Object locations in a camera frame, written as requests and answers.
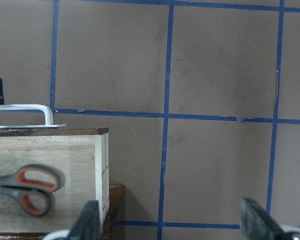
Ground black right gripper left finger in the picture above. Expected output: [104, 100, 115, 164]
[67, 200, 101, 240]

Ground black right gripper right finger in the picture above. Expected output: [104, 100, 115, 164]
[240, 197, 285, 240]

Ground grey orange scissors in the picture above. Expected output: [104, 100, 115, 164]
[0, 164, 62, 218]

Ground dark brown wooden cabinet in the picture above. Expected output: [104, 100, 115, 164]
[0, 184, 125, 240]

